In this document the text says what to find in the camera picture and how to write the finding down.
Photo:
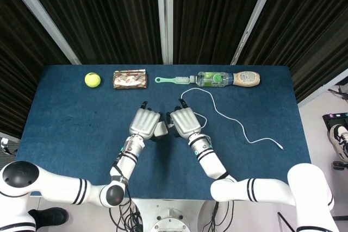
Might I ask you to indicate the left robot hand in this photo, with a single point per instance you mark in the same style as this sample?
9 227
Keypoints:
144 122

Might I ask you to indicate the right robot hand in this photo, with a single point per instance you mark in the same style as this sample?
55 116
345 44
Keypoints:
186 122

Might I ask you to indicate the white usb charger block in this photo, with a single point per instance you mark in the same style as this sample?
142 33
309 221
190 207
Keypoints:
160 130

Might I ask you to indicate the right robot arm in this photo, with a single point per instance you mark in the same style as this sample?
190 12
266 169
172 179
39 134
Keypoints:
212 164

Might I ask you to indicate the silver white robot base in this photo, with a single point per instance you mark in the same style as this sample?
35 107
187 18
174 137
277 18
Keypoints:
170 222

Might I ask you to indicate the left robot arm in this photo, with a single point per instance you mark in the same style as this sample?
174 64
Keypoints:
125 166

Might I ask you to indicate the gold foil snack packet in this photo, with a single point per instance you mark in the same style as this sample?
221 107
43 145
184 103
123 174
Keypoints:
130 80

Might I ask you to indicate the green bottle brush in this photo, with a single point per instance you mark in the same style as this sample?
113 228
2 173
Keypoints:
170 80

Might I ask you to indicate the clear green-label plastic bottle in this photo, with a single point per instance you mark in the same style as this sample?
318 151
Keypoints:
212 79

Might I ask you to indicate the blue table mat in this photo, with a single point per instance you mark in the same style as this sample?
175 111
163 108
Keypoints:
81 112

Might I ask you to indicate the yellow tennis ball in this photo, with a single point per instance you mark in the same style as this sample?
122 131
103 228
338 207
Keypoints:
92 80

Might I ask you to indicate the beige squeeze bottle blue cap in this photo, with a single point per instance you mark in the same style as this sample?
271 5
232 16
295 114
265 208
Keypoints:
246 79

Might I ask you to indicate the dark pleated curtain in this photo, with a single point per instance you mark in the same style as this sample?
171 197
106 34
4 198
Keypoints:
307 25
212 20
21 52
108 20

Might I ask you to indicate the black shoe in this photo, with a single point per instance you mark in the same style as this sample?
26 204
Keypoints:
51 217

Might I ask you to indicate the thin black rod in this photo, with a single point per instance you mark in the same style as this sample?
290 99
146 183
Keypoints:
284 220

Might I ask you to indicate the black device purple lights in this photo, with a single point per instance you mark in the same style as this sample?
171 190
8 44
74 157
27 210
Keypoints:
335 117

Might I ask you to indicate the white black sneaker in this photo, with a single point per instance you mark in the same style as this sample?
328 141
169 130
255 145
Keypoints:
340 139

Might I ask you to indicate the black caster foot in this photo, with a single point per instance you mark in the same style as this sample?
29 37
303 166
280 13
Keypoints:
338 166

